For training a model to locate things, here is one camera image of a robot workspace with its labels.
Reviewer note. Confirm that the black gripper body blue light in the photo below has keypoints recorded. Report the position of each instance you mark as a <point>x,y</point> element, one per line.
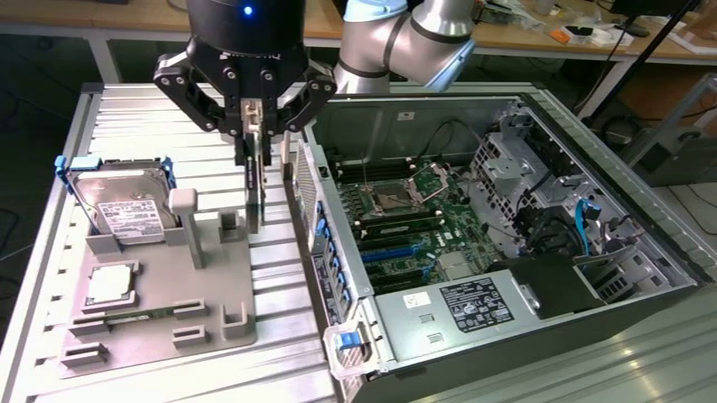
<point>245,50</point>

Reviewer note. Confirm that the graphics card black fan shroud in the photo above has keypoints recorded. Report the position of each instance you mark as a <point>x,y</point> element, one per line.
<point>255,197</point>

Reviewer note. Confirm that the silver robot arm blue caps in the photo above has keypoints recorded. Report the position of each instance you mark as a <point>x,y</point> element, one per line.
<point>391,46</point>

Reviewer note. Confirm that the thin metal locking lever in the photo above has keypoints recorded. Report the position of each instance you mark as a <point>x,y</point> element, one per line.
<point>366,174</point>

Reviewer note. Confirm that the blue card retention clip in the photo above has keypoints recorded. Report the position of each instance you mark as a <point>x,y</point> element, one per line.
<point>346,301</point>
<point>320,207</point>
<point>322,226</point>
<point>342,282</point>
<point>330,247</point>
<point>335,265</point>

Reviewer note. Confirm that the metal socket cover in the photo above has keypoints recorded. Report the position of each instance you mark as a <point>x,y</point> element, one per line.
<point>415,178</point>

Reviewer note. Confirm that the CPU socket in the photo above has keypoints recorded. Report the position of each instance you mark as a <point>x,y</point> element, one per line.
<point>391,200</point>

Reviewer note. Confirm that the black RAM stick white label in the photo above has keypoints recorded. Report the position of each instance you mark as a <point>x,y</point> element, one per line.
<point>400,226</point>

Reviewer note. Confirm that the blue expansion slot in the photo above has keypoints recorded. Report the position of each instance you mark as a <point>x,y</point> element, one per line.
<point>388,254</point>

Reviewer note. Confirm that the green motherboard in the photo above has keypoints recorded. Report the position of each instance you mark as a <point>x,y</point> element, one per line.
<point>447,235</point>

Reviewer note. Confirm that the grey parts rack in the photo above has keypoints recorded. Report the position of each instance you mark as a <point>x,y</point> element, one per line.
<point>161,289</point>

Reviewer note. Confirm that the silver CPU chip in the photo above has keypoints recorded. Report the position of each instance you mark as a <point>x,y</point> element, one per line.
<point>109,285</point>

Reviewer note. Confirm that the green RAM stick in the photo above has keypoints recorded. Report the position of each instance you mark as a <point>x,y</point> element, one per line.
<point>143,315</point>

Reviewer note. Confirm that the grey power supply unit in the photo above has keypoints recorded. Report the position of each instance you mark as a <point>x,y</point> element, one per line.
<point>414,327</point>

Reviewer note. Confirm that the blue case panel latch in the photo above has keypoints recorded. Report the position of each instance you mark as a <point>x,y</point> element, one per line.
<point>347,340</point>

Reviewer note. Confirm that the black stand pole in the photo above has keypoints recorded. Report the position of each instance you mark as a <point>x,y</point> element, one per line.
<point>654,42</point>

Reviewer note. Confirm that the dark grey floor cabinet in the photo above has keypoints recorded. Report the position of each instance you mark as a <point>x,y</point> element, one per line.
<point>683,159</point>

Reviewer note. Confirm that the open black PC case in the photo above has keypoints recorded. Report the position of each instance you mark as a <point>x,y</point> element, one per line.
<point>559,348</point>

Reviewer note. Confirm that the wooden desk white frame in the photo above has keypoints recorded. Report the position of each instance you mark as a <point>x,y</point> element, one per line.
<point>84,17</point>

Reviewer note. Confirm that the hard disk with blue bracket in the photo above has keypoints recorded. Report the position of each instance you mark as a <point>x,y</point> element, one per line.
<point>125,210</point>

